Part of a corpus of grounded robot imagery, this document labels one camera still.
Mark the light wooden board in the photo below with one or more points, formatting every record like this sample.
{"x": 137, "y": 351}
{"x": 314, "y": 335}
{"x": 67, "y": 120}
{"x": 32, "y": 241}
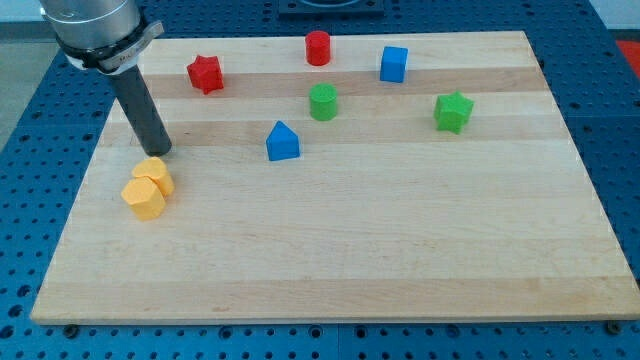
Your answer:
{"x": 382, "y": 218}

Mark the yellow hexagon block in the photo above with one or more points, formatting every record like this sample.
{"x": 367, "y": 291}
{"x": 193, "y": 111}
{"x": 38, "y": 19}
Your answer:
{"x": 144, "y": 198}

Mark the red star block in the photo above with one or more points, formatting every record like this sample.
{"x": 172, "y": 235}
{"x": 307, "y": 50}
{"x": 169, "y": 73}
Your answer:
{"x": 205, "y": 73}

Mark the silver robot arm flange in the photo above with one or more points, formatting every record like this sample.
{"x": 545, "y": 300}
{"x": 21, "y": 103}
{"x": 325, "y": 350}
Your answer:
{"x": 105, "y": 35}

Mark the blue cube block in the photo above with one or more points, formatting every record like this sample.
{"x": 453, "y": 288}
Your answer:
{"x": 393, "y": 64}

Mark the blue house-shaped block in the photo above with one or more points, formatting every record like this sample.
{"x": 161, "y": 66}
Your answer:
{"x": 282, "y": 143}

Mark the green star block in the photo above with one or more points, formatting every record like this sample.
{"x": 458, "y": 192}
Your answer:
{"x": 452, "y": 112}

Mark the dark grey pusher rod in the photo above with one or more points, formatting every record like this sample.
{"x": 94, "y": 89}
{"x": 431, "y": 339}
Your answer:
{"x": 135, "y": 100}

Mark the red cylinder block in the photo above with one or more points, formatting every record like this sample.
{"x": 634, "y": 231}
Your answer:
{"x": 318, "y": 48}

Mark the yellow heart block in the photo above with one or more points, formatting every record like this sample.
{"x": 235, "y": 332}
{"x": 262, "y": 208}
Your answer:
{"x": 156, "y": 170}

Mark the green cylinder block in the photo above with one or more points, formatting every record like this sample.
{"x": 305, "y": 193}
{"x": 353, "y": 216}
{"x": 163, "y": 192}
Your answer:
{"x": 323, "y": 101}

